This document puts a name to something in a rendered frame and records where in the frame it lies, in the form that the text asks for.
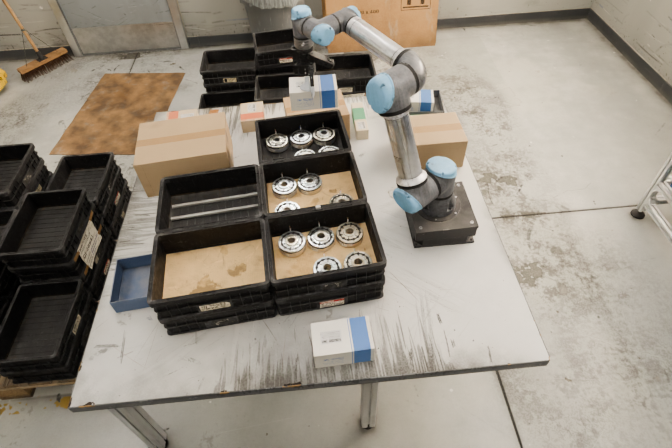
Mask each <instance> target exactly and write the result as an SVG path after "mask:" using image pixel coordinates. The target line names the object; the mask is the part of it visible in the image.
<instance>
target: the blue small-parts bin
mask: <svg viewBox="0 0 672 448"><path fill-rule="evenodd" d="M151 258H152V254H145V255H139V256H133V257H127V258H121V259H117V260H116V266H115V272H114V277H113V283H112V289H111V295H110V301H109V304H110V305H111V306H112V308H113V309H114V310H115V312H116V313H119V312H125V311H130V310H136V309H142V308H148V307H150V306H149V305H148V303H147V293H148V284H149V275H150V266H151Z"/></svg>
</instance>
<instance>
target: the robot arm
mask: <svg viewBox="0 0 672 448"><path fill-rule="evenodd" d="M311 14H312V13H311V9H310V7H308V6H306V5H298V6H295V7H293V8H292V10H291V20H292V27H293V36H294V45H293V46H291V47H292V56H293V68H294V76H295V77H304V76H306V75H310V76H306V77H305V82H304V83H303V84H302V85H300V89H301V90H303V91H308V92H311V97H312V99H313V98H314V95H315V88H314V77H313V74H314V65H313V63H317V64H319V65H322V66H324V67H327V68H329V69H332V68H333V66H334V59H332V58H330V57H327V56H325V55H322V54H320V53H318V52H315V51H313V44H314V43H316V44H319V45H321V46H328V45H329V44H330V43H331V42H332V41H333V39H334V36H335V35H337V34H339V33H342V32H344V33H346V34H347V35H349V36H350V37H351V38H353V39H354V40H355V41H357V42H358V43H359V44H361V45H362V46H363V47H365V48H366V49H368V50H369V51H370V52H372V53H373V54H374V55H376V56H377V57H378V58H380V59H381V60H382V61H384V62H385V63H386V64H388V65H389V66H391V68H389V69H388V70H386V71H384V72H382V73H379V74H377V75H376V76H375V77H374V78H372V79H371V80H370V81H369V82H368V84H367V87H366V98H367V101H368V104H369V105H371V109H372V110H373V111H374V112H376V113H378V114H379V116H381V117H383V118H384V120H385V124H386V128H387V132H388V136H389V140H390V143H391V147H392V151H393V155H394V159H395V163H396V167H397V171H398V176H397V177H396V184H397V188H395V189H394V191H393V198H394V200H395V201H396V203H397V204H398V205H399V206H400V207H401V208H402V209H403V210H404V211H406V212H408V213H416V212H418V211H419V210H421V211H422V212H423V213H425V214H426V215H429V216H431V217H437V218H439V217H445V216H448V215H450V214H451V213H452V212H453V211H454V210H455V206H456V199H455V195H454V186H455V180H456V176H457V166H456V164H455V163H454V162H453V161H452V160H450V159H449V158H446V157H440V156H436V157H432V158H430V159H429V160H428V161H427V163H426V168H425V169H424V170H422V169H421V164H420V160H419V156H418V151H417V147H416V142H415V138H414V133H413V129H412V124H411V120H410V115H409V111H410V109H411V108H412V103H411V98H410V97H411V96H413V95H415V94H416V93H418V92H419V91H420V90H421V89H422V88H423V87H424V85H425V83H426V79H427V70H426V66H425V64H424V62H423V60H422V59H421V58H420V56H419V55H418V54H417V53H415V52H414V51H412V50H411V49H409V48H405V49H404V48H403V47H401V46H400V45H398V44H397V43H395V42H394V41H393V40H391V39H390V38H388V37H387V36H385V35H384V34H383V33H381V32H380V31H378V30H377V29H375V28H374V27H372V26H371V25H370V24H368V23H367V22H365V21H364V20H362V19H361V14H360V12H359V11H358V9H357V8H356V7H355V6H349V7H345V8H342V9H341V10H339V11H337V12H335V13H333V14H330V15H328V16H326V17H324V18H321V19H319V20H318V19H316V18H314V17H312V16H311ZM313 42H314V43H313ZM309 78H310V83H309Z"/></svg>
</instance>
